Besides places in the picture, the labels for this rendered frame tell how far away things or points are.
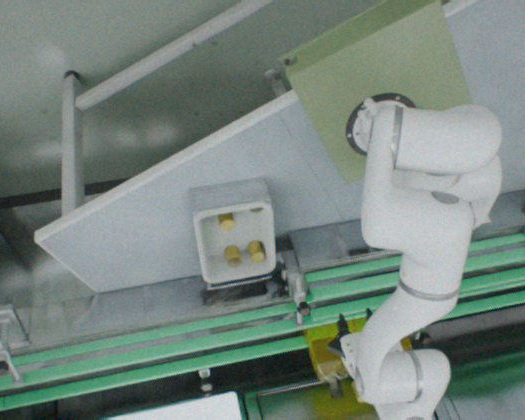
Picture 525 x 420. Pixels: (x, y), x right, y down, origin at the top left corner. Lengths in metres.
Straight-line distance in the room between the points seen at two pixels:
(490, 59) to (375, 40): 0.34
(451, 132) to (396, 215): 0.13
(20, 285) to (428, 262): 1.46
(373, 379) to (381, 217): 0.25
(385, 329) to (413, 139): 0.26
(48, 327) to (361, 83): 0.91
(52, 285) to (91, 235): 0.51
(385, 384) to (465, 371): 0.83
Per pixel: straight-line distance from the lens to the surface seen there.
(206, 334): 1.62
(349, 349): 1.19
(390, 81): 1.38
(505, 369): 1.85
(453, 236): 0.88
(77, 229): 1.59
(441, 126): 0.92
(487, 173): 1.12
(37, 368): 1.66
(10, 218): 2.36
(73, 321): 1.69
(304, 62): 1.34
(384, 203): 0.87
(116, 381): 1.67
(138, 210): 1.56
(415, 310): 0.94
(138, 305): 1.68
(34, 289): 2.10
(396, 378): 1.01
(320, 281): 1.58
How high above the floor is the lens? 1.94
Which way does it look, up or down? 43 degrees down
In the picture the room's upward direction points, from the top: 161 degrees clockwise
